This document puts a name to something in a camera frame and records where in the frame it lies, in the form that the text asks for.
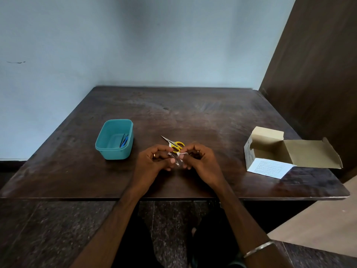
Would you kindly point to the beige board surface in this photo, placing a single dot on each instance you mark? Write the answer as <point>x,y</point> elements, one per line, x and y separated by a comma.
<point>320,234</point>

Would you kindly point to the white wipe pad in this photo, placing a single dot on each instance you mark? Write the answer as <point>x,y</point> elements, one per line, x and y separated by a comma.
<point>182,154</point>

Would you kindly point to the person's right forearm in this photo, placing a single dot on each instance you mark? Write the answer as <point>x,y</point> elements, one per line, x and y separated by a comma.
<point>248,226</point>

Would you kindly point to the person's right foot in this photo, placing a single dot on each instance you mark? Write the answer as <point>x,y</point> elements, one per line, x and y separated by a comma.
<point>193,231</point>

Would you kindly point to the blue tools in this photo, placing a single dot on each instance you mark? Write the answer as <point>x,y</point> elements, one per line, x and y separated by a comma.
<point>122,139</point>

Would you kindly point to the person's right hand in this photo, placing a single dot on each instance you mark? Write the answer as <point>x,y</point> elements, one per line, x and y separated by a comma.
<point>206,166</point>

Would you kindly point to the white cardboard box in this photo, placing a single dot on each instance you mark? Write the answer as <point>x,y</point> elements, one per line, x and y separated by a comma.
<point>267,168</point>

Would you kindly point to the person's left forearm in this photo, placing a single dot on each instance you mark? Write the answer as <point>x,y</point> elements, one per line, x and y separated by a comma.
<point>108,234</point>

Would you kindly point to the black metal table frame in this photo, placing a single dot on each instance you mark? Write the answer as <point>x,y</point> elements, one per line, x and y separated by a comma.
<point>178,202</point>

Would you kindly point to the person's left hand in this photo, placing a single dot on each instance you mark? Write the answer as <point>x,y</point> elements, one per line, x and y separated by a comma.
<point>149,167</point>

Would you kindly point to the teal plastic container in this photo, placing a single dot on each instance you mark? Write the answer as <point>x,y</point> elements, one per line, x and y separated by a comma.
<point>113,139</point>

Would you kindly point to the brown wooden cabinet panel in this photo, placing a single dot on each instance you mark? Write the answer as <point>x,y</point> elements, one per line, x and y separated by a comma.
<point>315,89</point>

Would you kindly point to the blue-handled small tool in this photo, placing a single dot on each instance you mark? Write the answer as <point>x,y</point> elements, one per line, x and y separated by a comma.
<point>124,141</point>

